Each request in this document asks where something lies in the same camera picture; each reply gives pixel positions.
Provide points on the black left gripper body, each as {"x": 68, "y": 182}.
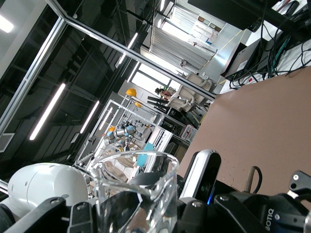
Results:
{"x": 281, "y": 216}

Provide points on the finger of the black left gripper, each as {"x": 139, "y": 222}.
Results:
{"x": 300, "y": 182}

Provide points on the red white box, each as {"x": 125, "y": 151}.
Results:
{"x": 189, "y": 133}

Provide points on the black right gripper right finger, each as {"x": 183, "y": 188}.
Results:
{"x": 201, "y": 218}

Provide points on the ceiling strip light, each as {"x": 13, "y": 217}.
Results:
{"x": 90, "y": 117}
{"x": 47, "y": 111}
{"x": 132, "y": 40}
{"x": 6, "y": 24}

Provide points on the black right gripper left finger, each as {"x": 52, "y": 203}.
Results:
{"x": 48, "y": 216}

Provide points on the aluminium overhead frame beam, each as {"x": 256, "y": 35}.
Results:
{"x": 30, "y": 75}
{"x": 121, "y": 48}

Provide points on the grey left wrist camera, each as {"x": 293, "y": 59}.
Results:
{"x": 206, "y": 174}

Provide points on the yellow hard hat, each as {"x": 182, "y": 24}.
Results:
{"x": 131, "y": 92}

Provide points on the clear glass measuring beaker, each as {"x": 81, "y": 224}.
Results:
{"x": 167, "y": 184}

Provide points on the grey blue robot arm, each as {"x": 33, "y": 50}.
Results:
{"x": 121, "y": 132}

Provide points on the white slatted panel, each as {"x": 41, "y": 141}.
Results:
{"x": 175, "y": 46}

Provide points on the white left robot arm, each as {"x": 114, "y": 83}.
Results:
{"x": 43, "y": 182}

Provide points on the black computer case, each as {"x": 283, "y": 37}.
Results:
{"x": 243, "y": 60}

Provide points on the white office chair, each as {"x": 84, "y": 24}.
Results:
{"x": 199, "y": 81}
{"x": 184, "y": 102}

